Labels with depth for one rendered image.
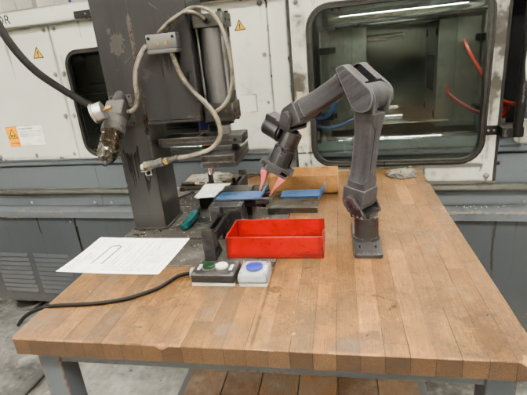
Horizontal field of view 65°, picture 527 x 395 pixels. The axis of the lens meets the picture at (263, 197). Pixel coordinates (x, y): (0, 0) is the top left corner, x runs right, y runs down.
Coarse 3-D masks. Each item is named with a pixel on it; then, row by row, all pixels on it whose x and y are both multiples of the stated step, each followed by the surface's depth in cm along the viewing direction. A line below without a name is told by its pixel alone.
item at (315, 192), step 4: (324, 184) 142; (324, 188) 138; (284, 192) 146; (288, 192) 146; (292, 192) 145; (300, 192) 144; (304, 192) 144; (308, 192) 144; (312, 192) 143; (316, 192) 143; (320, 192) 142; (284, 196) 142; (288, 196) 142; (292, 196) 141; (296, 196) 141; (300, 196) 141; (304, 196) 140; (308, 196) 140; (312, 196) 140; (316, 196) 140; (320, 196) 139
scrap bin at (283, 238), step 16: (240, 224) 116; (256, 224) 116; (272, 224) 115; (288, 224) 114; (304, 224) 113; (320, 224) 112; (240, 240) 105; (256, 240) 104; (272, 240) 103; (288, 240) 103; (304, 240) 102; (320, 240) 101; (240, 256) 107; (256, 256) 106; (272, 256) 105; (288, 256) 104; (304, 256) 104; (320, 256) 103
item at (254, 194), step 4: (264, 188) 122; (224, 192) 131; (228, 192) 131; (232, 192) 130; (236, 192) 130; (240, 192) 130; (244, 192) 129; (248, 192) 129; (252, 192) 128; (256, 192) 128; (260, 192) 128; (264, 192) 129; (220, 196) 127; (224, 196) 126; (228, 196) 126; (232, 196) 126; (236, 196) 125; (240, 196) 125; (244, 196) 125; (248, 196) 124; (252, 196) 124; (256, 196) 124; (260, 196) 122
